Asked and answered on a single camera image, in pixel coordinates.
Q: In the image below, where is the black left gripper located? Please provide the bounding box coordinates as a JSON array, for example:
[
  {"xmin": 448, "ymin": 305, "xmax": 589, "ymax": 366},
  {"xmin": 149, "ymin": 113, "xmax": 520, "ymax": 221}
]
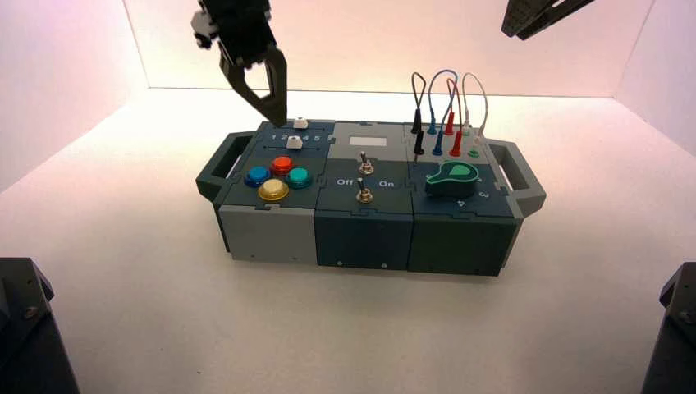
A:
[{"xmin": 199, "ymin": 0, "xmax": 289, "ymax": 126}]

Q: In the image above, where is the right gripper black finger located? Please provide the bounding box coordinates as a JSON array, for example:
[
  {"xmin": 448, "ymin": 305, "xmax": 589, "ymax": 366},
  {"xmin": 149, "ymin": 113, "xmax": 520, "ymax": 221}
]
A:
[
  {"xmin": 515, "ymin": 0, "xmax": 597, "ymax": 41},
  {"xmin": 501, "ymin": 0, "xmax": 558, "ymax": 39}
]

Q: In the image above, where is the blue round push button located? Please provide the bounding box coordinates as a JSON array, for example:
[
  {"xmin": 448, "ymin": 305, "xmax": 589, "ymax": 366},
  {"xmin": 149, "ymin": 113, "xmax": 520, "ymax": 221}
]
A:
[{"xmin": 244, "ymin": 166, "xmax": 272, "ymax": 190}]

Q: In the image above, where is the green round push button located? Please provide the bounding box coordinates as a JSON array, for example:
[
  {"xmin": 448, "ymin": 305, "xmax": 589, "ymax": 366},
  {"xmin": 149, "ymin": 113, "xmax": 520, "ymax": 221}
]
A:
[{"xmin": 285, "ymin": 167, "xmax": 314, "ymax": 190}]

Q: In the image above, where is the yellow round push button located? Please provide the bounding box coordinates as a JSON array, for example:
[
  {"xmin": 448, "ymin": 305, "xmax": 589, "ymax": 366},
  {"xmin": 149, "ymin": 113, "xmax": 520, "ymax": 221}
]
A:
[{"xmin": 257, "ymin": 179, "xmax": 291, "ymax": 203}]

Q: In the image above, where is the blue grey modular control box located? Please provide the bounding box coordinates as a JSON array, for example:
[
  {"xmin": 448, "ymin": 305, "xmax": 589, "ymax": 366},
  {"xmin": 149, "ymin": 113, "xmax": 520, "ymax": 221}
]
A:
[{"xmin": 195, "ymin": 119, "xmax": 547, "ymax": 277}]

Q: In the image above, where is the green rotary selector knob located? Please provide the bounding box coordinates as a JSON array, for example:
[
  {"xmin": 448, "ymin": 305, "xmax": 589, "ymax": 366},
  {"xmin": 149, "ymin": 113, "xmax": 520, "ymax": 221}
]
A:
[{"xmin": 424, "ymin": 160, "xmax": 481, "ymax": 199}]

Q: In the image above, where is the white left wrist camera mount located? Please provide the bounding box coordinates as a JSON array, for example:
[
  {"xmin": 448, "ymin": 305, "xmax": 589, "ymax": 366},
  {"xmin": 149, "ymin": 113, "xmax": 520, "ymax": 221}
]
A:
[{"xmin": 191, "ymin": 11, "xmax": 220, "ymax": 51}]

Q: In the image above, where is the white banana plug jumper cable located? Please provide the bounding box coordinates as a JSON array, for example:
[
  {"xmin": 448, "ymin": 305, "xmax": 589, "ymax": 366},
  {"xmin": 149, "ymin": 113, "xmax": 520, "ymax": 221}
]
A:
[{"xmin": 461, "ymin": 71, "xmax": 489, "ymax": 147}]

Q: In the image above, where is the red banana plug jumper cable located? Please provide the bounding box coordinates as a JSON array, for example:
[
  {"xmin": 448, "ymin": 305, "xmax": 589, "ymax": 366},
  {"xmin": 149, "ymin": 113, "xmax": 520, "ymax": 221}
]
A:
[{"xmin": 443, "ymin": 77, "xmax": 465, "ymax": 158}]

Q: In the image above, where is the blue banana plug jumper cable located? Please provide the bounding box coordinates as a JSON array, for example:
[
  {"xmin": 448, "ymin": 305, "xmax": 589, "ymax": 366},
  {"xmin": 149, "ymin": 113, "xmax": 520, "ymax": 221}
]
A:
[{"xmin": 426, "ymin": 69, "xmax": 459, "ymax": 158}]

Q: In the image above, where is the black banana plug jumper cable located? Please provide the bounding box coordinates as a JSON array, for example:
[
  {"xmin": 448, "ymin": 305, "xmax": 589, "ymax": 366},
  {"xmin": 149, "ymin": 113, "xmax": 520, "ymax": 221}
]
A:
[{"xmin": 410, "ymin": 71, "xmax": 428, "ymax": 158}]

